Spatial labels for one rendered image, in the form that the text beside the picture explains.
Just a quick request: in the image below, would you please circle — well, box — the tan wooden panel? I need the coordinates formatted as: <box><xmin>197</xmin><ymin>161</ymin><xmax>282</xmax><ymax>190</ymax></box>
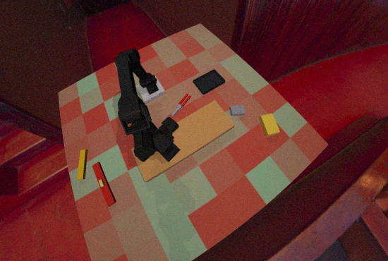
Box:
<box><xmin>131</xmin><ymin>100</ymin><xmax>235</xmax><ymax>182</ymax></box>

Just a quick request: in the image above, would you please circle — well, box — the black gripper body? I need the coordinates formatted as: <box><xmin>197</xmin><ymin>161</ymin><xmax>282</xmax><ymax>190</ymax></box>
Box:
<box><xmin>139</xmin><ymin>117</ymin><xmax>178</xmax><ymax>162</ymax></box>

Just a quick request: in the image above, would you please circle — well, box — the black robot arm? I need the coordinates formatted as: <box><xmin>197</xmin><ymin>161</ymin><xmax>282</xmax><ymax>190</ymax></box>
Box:
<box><xmin>114</xmin><ymin>49</ymin><xmax>174</xmax><ymax>158</ymax></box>

